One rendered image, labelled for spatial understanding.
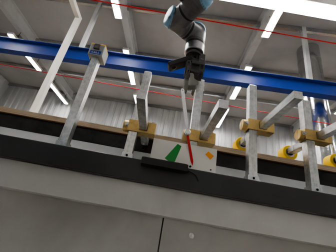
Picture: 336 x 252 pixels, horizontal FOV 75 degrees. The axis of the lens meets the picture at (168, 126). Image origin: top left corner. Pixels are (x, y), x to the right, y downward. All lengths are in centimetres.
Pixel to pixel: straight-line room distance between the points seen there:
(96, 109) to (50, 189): 878
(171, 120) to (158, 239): 807
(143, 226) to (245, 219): 43
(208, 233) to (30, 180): 75
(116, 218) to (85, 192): 24
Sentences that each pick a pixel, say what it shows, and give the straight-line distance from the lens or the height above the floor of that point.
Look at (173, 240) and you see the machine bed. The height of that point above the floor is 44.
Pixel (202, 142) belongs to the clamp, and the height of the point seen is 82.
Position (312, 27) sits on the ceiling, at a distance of 625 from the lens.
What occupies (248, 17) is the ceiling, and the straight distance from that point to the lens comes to 577.
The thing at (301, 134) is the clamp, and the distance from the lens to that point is 110.
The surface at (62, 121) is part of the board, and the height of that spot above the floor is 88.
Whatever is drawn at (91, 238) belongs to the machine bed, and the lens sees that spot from 108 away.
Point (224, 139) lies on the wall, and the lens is 892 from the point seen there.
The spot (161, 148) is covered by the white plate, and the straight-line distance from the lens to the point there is 87.
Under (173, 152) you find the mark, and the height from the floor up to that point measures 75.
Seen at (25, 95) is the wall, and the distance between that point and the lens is 1123.
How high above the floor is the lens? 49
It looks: 24 degrees up
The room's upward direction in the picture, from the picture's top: 10 degrees clockwise
